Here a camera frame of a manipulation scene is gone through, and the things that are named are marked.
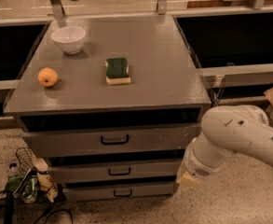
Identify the grey top drawer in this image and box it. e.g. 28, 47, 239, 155
22, 124, 200, 158

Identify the grey drawer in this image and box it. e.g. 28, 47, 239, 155
48, 159, 181, 184
22, 124, 200, 158
63, 181, 178, 202

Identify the green yellow sponge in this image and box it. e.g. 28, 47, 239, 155
105, 57, 131, 85

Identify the black wire basket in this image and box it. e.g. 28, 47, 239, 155
15, 147, 34, 173

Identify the grey middle drawer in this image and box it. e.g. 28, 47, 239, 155
48, 159, 181, 184

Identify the orange fruit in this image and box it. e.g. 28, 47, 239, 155
37, 68, 58, 87

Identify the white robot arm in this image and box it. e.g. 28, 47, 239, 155
176, 105, 273, 187

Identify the grey bottom drawer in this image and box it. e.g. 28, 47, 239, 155
63, 181, 178, 202

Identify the black cable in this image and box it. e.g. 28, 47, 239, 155
33, 203, 74, 224

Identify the grey drawer cabinet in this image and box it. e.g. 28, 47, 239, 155
5, 16, 210, 201

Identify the metal bracket left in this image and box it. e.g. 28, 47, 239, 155
49, 0, 64, 20

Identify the clear plastic bottle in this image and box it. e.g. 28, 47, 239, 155
8, 162, 19, 179

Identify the green snack bag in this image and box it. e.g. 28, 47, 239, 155
22, 175, 39, 203

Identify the white ceramic bowl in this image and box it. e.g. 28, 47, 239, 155
51, 26, 86, 54

